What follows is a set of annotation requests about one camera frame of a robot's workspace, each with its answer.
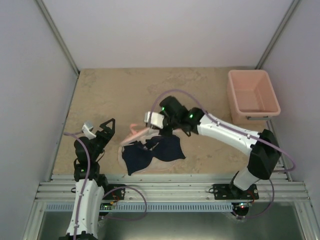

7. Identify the right rear aluminium frame post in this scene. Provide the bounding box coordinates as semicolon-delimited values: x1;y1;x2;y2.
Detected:
254;0;302;70

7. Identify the dark navy bra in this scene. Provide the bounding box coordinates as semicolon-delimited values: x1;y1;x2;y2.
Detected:
118;135;186;176

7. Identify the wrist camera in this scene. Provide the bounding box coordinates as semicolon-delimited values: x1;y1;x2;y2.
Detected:
81;121;97;140
144;111;165;129

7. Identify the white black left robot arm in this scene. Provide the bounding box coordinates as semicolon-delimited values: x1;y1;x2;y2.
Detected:
59;118;116;240

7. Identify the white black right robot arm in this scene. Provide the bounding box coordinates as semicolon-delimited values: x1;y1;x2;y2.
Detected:
159;96;281;200

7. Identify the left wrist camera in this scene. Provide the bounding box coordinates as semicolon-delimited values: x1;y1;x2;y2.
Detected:
81;121;97;140

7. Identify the pink plastic bin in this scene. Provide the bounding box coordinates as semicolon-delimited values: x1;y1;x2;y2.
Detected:
227;69;281;125

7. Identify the left rear aluminium frame post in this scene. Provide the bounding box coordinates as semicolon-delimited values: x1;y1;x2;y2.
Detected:
34;0;80;77

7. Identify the aluminium frame post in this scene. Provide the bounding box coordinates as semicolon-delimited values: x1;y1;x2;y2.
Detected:
254;0;302;70
34;0;80;77

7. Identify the right side aluminium rail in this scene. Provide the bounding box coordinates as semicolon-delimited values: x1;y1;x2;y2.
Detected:
266;119;293;182

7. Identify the slotted grey cable duct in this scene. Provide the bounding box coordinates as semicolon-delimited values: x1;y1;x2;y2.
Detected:
45;201;237;213

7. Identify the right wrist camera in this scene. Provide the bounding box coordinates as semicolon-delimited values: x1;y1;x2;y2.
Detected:
144;111;165;129

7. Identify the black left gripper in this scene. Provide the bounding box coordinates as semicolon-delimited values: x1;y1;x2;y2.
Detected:
91;119;116;162

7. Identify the floral mesh laundry bag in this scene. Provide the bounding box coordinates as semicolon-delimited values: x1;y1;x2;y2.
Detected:
117;123;186;176

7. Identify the aluminium front rail base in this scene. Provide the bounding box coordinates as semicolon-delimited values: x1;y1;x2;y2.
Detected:
35;173;310;203

